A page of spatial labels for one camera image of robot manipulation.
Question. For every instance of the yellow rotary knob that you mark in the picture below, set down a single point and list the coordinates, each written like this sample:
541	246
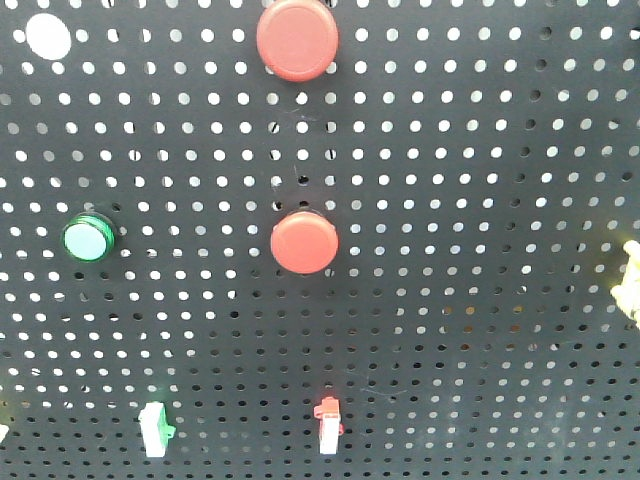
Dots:
626	293

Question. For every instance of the lower red mushroom button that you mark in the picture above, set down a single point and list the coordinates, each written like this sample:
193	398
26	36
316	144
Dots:
304	242

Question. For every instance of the red mushroom button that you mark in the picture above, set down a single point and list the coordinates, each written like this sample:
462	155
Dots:
304	242
297	39

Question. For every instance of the black perforated pegboard panel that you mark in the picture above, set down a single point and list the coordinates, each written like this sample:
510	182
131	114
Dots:
480	163

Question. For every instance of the upper red mushroom button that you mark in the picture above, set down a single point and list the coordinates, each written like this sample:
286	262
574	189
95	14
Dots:
297	39

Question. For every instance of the green round push button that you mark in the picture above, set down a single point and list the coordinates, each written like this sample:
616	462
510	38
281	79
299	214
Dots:
89	237

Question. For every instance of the red-tagged white toggle switch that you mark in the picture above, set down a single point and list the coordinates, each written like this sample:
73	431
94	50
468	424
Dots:
328	414

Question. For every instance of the green-tagged white toggle switch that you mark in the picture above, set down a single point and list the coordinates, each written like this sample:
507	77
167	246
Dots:
156	431

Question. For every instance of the yellow-tagged white toggle switch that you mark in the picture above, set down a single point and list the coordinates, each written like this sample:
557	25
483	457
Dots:
4	430

